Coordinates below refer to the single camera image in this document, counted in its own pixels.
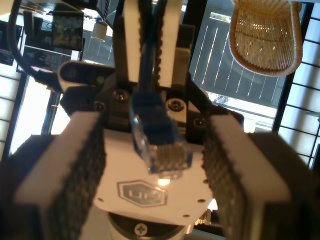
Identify blue network cable clear plug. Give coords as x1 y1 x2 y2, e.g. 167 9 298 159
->
128 0 194 181

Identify white cylindrical shade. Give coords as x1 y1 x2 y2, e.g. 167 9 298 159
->
89 21 109 41

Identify dark framed screen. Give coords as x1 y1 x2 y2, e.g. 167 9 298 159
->
51 11 85 53

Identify woven rattan chair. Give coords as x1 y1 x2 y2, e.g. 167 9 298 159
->
228 0 304 78

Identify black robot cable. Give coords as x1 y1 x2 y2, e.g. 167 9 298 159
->
7 0 60 87

